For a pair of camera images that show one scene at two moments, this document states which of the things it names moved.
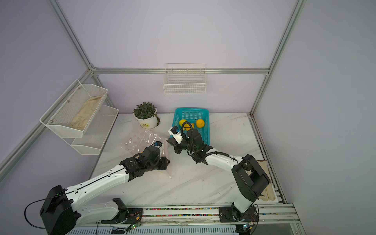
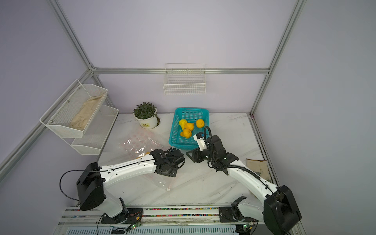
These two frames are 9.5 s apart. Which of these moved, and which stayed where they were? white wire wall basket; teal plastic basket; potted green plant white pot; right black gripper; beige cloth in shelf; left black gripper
Moved: right black gripper; left black gripper
Stayed: beige cloth in shelf; potted green plant white pot; white wire wall basket; teal plastic basket
